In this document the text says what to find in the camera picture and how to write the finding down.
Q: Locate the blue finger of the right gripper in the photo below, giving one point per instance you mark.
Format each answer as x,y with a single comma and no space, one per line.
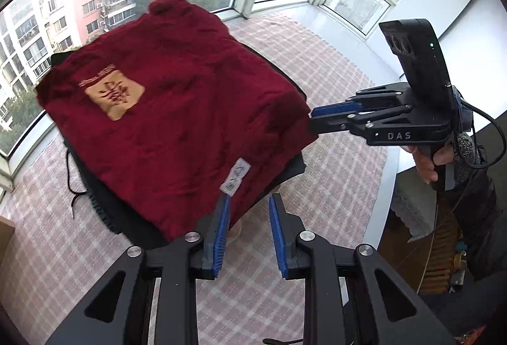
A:
343,107
330,124

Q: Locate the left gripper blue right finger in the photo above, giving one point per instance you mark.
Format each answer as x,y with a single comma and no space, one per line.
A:
293,244

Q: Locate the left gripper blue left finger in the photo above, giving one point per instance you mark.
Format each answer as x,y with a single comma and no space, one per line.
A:
207,261

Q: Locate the dark red knit sweater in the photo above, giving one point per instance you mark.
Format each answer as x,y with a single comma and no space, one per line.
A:
170,110

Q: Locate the person's right hand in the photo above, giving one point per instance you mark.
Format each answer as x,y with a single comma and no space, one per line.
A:
426,165

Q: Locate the white lace cloth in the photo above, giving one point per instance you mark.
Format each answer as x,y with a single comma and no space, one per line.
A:
415,210

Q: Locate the pink plaid tablecloth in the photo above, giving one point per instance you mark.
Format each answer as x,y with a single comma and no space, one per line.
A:
60,247

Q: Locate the light oak wood panel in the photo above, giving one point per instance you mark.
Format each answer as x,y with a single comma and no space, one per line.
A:
7,229

